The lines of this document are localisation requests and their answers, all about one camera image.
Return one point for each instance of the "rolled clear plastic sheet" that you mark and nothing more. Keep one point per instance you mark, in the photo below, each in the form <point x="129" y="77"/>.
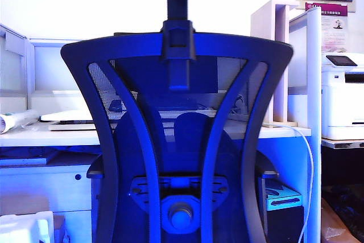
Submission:
<point x="15" y="120"/>

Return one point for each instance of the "flat white laptop stand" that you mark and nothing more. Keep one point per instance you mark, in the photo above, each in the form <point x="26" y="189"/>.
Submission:
<point x="71" y="126"/>

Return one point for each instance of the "black plastic bag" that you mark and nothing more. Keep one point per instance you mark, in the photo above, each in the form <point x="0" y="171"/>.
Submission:
<point x="351" y="209"/>

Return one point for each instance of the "purple and white poster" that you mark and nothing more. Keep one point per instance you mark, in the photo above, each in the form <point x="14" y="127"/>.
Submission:
<point x="335" y="26"/>

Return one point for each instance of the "white drawer cabinet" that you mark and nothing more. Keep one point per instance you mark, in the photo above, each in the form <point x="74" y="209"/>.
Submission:
<point x="48" y="189"/>

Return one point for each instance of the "white foam block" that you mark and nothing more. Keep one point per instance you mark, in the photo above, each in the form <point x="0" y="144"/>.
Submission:
<point x="25" y="228"/>

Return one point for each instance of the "white office printer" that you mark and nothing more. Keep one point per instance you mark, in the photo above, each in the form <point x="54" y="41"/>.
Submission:
<point x="341" y="103"/>

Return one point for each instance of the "flat board under desk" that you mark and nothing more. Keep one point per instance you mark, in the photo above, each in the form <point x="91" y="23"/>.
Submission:
<point x="24" y="159"/>

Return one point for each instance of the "white laptop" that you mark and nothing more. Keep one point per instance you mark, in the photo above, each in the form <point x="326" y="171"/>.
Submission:
<point x="68" y="115"/>

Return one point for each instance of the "wooden printer table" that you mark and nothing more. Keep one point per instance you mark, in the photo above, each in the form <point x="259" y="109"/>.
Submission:
<point x="344" y="143"/>

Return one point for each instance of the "white partition end post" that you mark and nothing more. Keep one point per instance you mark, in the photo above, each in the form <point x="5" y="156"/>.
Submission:
<point x="315" y="83"/>

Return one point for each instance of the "teal cardboard box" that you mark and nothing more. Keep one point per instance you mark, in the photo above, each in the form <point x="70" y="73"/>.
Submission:
<point x="284" y="200"/>

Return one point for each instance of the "white desk partition panel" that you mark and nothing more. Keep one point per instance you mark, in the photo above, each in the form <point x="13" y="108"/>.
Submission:
<point x="12" y="66"/>

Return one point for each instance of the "light wooden file organizer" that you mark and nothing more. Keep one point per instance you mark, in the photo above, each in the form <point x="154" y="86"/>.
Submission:
<point x="281" y="83"/>

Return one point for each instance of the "brown cardboard sheet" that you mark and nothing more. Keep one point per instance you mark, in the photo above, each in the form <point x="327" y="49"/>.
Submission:
<point x="332" y="226"/>

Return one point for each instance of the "brown cardboard box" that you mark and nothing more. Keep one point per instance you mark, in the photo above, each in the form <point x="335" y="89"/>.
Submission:
<point x="22" y="204"/>

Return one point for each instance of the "black mesh office chair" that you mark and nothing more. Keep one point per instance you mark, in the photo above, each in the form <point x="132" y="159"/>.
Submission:
<point x="182" y="146"/>

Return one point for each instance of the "black computer tower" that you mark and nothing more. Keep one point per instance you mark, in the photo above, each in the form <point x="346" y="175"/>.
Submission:
<point x="284" y="226"/>

